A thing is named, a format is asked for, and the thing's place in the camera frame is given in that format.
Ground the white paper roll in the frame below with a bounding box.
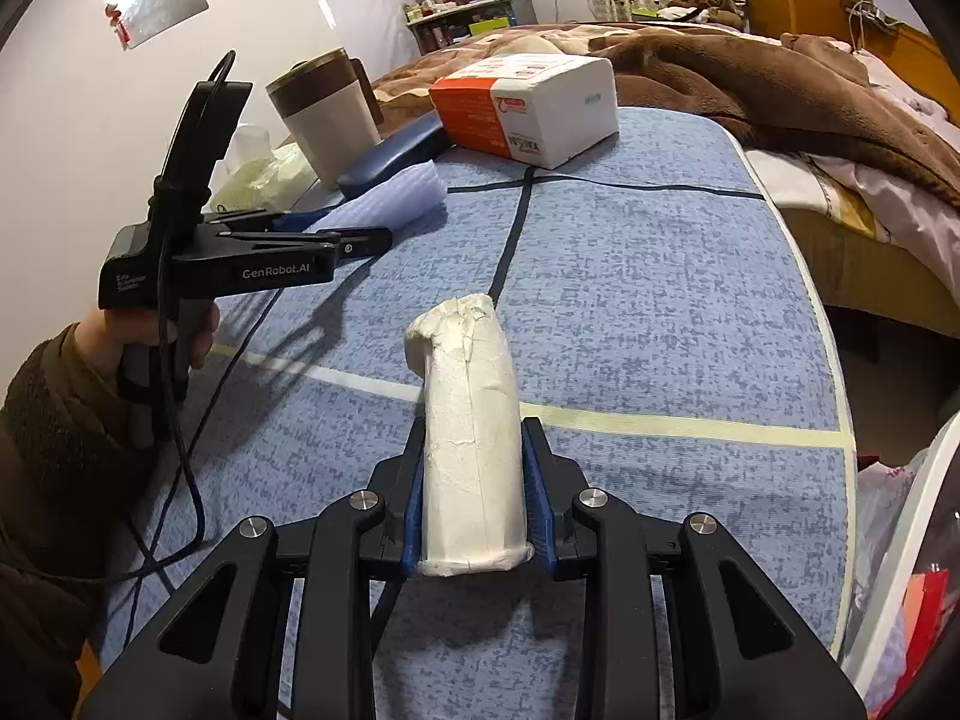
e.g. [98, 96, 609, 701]
[405, 293, 532, 577]

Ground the brown sleeved left forearm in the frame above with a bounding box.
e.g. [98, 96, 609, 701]
[2, 327, 156, 718]

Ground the white round trash bin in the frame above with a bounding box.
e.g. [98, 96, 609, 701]
[839, 416, 958, 718]

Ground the person left hand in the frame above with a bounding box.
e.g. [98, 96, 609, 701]
[75, 304, 220, 380]

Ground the yellow tissue pack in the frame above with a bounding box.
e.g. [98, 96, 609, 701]
[206, 124, 319, 211]

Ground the dark blue glasses case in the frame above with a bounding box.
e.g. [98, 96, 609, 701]
[337, 110, 452, 200]

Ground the brown white cup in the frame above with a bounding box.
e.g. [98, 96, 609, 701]
[267, 47, 382, 188]

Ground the blue table cloth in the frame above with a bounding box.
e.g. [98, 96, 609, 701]
[82, 107, 864, 718]

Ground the white orange tissue box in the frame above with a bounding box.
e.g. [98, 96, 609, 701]
[428, 54, 619, 169]

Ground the cluttered side desk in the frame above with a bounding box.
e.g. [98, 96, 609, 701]
[407, 0, 539, 55]

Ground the lilac bed sheet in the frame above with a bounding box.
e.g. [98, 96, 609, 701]
[747, 32, 958, 296]

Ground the brown fleece blanket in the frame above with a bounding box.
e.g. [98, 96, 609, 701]
[373, 25, 958, 206]

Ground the orange wooden headboard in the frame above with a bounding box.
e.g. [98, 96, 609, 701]
[851, 16, 960, 124]

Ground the black cable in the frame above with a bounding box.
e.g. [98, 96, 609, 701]
[0, 49, 287, 720]

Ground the wall poster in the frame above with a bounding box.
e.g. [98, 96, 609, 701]
[104, 0, 208, 50]

